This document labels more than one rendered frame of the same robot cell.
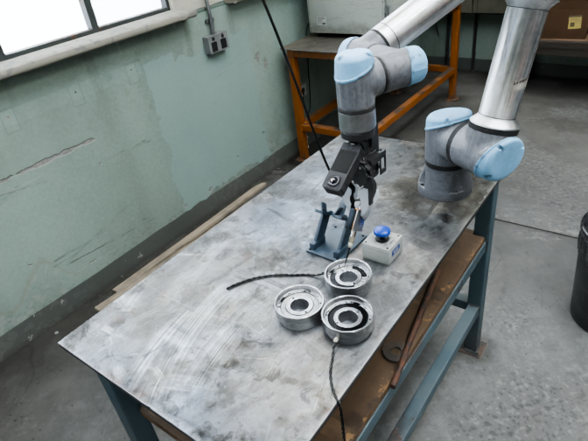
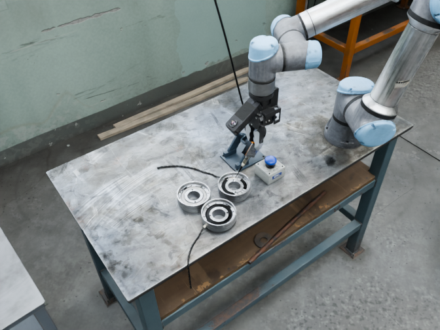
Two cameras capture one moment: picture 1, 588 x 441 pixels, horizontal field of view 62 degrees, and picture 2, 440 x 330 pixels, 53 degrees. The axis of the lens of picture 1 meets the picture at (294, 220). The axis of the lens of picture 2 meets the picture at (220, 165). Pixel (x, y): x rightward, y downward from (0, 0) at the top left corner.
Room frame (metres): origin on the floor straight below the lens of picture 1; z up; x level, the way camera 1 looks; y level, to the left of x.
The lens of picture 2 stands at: (-0.09, -0.29, 1.84)
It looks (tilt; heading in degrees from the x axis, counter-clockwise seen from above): 44 degrees down; 14
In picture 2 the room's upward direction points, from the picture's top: 1 degrees counter-clockwise
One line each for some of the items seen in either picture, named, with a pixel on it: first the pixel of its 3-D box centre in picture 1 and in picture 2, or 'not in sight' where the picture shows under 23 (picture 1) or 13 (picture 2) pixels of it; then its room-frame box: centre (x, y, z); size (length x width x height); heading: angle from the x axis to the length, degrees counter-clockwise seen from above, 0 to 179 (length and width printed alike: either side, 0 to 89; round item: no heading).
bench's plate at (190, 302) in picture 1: (324, 238); (238, 149); (1.06, -0.07, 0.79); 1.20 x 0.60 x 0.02; 139
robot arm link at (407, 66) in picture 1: (392, 67); (297, 52); (1.00, -0.24, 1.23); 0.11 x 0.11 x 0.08; 22
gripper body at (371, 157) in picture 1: (360, 153); (262, 106); (0.95, -0.16, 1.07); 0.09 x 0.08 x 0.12; 137
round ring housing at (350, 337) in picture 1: (347, 320); (219, 215); (0.72, -0.08, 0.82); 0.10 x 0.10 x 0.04
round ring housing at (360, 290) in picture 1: (348, 279); (234, 187); (0.84, -0.10, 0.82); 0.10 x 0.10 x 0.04
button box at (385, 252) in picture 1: (383, 244); (271, 169); (0.95, -0.20, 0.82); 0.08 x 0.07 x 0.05; 139
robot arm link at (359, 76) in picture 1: (356, 80); (264, 59); (0.94, -0.16, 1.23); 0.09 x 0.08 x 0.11; 112
